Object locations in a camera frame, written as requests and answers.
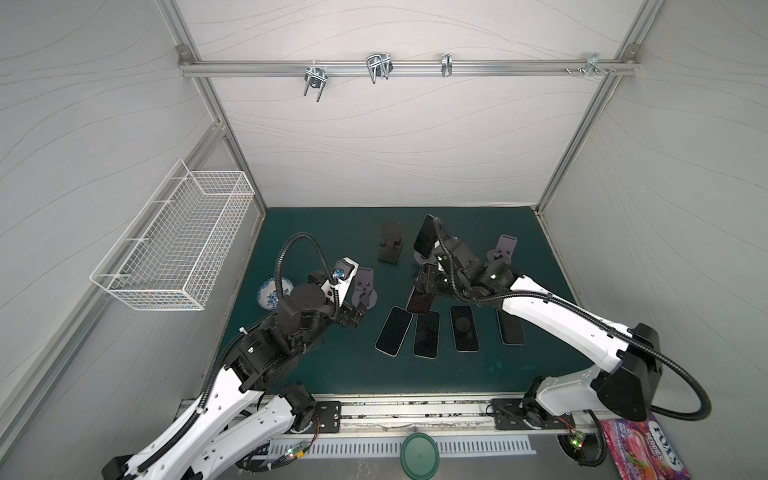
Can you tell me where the cracked phone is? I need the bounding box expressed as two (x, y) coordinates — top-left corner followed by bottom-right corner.
(449, 305), (479, 352)

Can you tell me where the blue white ceramic dish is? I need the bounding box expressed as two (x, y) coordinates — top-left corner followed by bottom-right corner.
(257, 277), (294, 311)

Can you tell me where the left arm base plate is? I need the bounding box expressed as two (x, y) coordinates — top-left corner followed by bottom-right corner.
(292, 401), (342, 434)

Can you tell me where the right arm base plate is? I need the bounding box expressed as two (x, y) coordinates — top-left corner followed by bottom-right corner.
(486, 398), (575, 431)

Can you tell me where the black phone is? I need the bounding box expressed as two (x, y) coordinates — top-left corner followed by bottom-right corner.
(414, 214), (437, 259)
(375, 307), (414, 357)

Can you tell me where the metal hook clamp middle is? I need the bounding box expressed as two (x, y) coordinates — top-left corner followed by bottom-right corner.
(365, 53), (393, 84)

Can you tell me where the green round lid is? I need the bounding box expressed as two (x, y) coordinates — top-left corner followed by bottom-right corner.
(400, 432), (440, 480)

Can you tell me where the green table mat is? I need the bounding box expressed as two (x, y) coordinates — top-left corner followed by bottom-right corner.
(225, 207), (589, 394)

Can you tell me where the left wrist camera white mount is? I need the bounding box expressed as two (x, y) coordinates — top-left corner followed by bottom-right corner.
(323, 257), (359, 304)

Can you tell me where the white wire basket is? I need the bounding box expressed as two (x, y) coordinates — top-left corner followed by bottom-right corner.
(90, 159), (254, 311)

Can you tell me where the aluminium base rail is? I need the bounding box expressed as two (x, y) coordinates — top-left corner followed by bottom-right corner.
(173, 392), (652, 461)

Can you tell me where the green-edged phone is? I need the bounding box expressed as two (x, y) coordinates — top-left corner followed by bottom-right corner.
(497, 311), (527, 346)
(413, 311), (440, 359)

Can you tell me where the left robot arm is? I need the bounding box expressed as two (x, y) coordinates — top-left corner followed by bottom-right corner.
(101, 233), (365, 479)

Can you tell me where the metal ring clamp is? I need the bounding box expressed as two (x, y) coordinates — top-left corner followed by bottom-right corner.
(441, 53), (453, 78)

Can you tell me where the aluminium crossbar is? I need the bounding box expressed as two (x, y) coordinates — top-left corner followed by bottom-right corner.
(179, 56), (642, 78)

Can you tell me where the metal hook clamp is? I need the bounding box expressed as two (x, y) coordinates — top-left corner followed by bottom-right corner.
(563, 53), (618, 78)
(303, 66), (328, 102)
(365, 53), (393, 84)

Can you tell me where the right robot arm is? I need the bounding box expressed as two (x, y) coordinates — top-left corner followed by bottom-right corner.
(414, 215), (712, 429)

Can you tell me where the grey round stand left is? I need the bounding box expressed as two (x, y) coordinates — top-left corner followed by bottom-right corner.
(351, 267), (378, 310)

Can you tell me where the metal hook clamp left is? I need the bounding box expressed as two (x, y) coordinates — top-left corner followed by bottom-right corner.
(303, 66), (328, 102)

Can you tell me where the grey round stand front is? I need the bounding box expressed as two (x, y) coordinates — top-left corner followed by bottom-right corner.
(486, 234), (518, 265)

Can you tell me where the pink candy bag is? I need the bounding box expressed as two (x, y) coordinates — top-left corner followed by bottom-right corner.
(600, 413), (690, 480)

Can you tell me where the metal hook clamp right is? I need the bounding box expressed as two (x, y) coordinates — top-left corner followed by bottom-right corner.
(563, 53), (618, 78)

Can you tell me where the black stand back left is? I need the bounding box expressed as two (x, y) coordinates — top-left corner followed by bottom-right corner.
(378, 221), (403, 265)

